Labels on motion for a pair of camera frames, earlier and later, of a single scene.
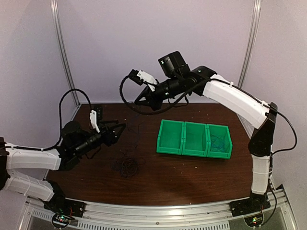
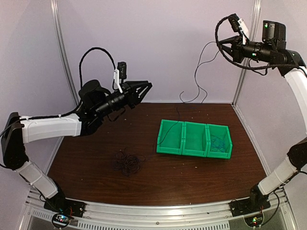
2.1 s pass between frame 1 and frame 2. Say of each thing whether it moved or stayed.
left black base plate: stayed
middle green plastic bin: stayed
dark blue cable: moved
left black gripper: moved
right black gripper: moved
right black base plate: stayed
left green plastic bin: stayed
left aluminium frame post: stayed
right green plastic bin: stayed
